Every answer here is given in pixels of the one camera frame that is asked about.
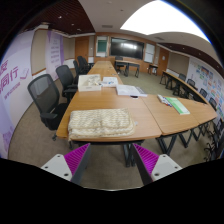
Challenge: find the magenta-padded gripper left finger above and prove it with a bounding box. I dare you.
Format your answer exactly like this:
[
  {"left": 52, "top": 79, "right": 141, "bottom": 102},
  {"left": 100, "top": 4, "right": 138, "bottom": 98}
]
[{"left": 40, "top": 143, "right": 92, "bottom": 186}]

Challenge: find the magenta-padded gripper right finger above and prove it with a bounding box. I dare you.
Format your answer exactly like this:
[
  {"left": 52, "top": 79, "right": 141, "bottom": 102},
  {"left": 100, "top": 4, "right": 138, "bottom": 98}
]
[{"left": 132, "top": 143, "right": 184, "bottom": 186}]

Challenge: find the cream zigzag patterned towel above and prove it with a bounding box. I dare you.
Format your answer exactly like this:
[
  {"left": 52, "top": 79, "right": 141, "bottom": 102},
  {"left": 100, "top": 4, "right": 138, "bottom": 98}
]
[{"left": 67, "top": 107, "right": 136, "bottom": 140}]

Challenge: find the group of chairs by posters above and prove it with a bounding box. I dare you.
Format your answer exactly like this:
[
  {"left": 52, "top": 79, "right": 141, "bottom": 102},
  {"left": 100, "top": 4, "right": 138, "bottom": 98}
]
[{"left": 178, "top": 73, "right": 224, "bottom": 162}]

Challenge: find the green folder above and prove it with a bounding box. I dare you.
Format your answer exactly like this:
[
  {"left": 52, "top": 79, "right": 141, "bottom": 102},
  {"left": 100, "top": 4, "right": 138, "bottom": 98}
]
[{"left": 164, "top": 96, "right": 191, "bottom": 116}]

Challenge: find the black mesh office chair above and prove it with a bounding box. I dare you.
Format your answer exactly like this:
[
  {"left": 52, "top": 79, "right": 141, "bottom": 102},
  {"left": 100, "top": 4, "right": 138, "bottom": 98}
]
[
  {"left": 55, "top": 64, "right": 79, "bottom": 103},
  {"left": 27, "top": 73, "right": 69, "bottom": 141}
]

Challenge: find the long curved wooden table row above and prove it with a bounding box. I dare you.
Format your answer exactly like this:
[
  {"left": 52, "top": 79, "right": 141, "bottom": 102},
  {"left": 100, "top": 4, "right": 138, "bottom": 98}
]
[{"left": 159, "top": 70, "right": 209, "bottom": 104}]

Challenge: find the white book stack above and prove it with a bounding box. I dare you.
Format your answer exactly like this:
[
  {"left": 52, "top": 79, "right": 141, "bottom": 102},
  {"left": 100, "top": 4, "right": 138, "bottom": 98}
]
[{"left": 115, "top": 84, "right": 148, "bottom": 98}]

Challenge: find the open white cardboard box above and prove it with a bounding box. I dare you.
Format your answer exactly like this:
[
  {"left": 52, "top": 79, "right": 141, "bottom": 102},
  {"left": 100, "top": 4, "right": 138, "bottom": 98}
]
[{"left": 77, "top": 73, "right": 103, "bottom": 93}]

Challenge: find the white plastic paper packet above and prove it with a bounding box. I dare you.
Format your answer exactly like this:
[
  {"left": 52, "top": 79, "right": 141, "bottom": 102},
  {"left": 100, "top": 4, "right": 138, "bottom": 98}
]
[{"left": 100, "top": 76, "right": 119, "bottom": 88}]

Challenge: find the small wooden side table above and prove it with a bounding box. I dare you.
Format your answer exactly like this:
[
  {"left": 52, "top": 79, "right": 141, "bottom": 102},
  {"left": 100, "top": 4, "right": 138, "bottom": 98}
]
[{"left": 148, "top": 63, "right": 159, "bottom": 76}]

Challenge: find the row of black office chairs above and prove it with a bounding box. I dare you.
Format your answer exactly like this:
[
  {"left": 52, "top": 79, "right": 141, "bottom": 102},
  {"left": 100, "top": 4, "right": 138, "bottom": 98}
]
[{"left": 72, "top": 55, "right": 92, "bottom": 76}]

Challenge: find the wooden door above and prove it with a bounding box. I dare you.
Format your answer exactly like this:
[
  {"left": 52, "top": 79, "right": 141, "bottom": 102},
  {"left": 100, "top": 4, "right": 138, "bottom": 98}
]
[
  {"left": 74, "top": 35, "right": 90, "bottom": 63},
  {"left": 157, "top": 47, "right": 170, "bottom": 76}
]

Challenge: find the dark-legged lectern desk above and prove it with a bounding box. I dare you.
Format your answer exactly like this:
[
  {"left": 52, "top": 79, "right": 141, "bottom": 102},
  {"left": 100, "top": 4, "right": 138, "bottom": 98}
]
[{"left": 114, "top": 59, "right": 141, "bottom": 78}]

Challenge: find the plain white whiteboard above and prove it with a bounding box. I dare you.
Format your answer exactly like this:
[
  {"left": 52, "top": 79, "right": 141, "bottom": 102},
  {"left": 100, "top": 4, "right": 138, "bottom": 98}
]
[{"left": 144, "top": 43, "right": 156, "bottom": 64}]

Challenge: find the whiteboard with green sheet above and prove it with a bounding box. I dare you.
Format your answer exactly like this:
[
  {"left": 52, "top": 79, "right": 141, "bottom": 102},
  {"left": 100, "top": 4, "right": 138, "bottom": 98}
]
[{"left": 95, "top": 35, "right": 109, "bottom": 58}]

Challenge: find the large bright ceiling light panel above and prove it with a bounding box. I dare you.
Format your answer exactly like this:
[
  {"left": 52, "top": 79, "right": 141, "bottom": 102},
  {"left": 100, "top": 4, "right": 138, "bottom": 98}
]
[{"left": 119, "top": 0, "right": 211, "bottom": 43}]

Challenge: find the large black wall screen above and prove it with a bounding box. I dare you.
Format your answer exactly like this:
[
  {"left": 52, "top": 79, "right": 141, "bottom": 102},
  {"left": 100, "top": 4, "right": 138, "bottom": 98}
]
[{"left": 110, "top": 36, "right": 145, "bottom": 60}]

